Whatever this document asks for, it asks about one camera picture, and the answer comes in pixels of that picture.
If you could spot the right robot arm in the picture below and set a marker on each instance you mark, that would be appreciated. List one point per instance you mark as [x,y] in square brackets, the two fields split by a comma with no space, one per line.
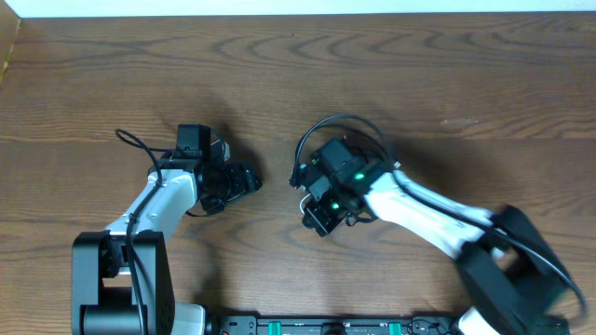
[508,269]

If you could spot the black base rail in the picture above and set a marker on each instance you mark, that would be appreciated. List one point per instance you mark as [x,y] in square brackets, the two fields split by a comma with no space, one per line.
[417,325]

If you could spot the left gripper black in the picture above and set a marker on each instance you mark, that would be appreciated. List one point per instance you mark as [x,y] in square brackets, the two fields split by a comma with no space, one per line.
[251,180]

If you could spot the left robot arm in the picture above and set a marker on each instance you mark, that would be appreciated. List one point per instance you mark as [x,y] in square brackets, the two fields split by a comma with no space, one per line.
[121,282]

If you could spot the cardboard box edge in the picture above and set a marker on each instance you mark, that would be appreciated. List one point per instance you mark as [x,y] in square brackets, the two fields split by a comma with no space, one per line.
[10,24]

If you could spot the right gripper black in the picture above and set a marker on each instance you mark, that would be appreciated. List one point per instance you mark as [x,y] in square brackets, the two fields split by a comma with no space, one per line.
[315,219]

